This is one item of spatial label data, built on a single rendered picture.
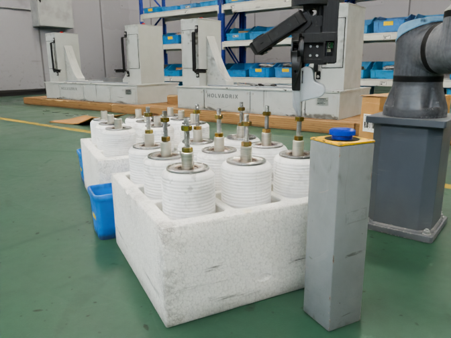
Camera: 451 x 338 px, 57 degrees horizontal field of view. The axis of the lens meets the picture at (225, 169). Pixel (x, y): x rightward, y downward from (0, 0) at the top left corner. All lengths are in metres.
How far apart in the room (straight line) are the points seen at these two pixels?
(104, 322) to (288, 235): 0.36
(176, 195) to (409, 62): 0.67
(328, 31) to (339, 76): 2.02
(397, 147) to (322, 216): 0.47
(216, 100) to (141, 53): 1.03
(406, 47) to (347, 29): 1.73
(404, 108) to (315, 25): 0.39
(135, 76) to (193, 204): 3.39
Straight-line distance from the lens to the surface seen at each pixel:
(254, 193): 0.75
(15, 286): 0.96
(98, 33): 8.18
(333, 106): 2.77
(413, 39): 1.11
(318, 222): 0.69
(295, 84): 0.79
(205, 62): 3.54
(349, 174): 0.65
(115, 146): 1.21
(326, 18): 0.81
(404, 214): 1.14
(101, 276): 0.93
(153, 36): 4.12
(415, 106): 1.10
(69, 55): 5.16
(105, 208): 1.07
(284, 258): 0.80
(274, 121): 2.90
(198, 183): 0.69
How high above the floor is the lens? 0.43
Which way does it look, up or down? 14 degrees down
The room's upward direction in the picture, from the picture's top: straight up
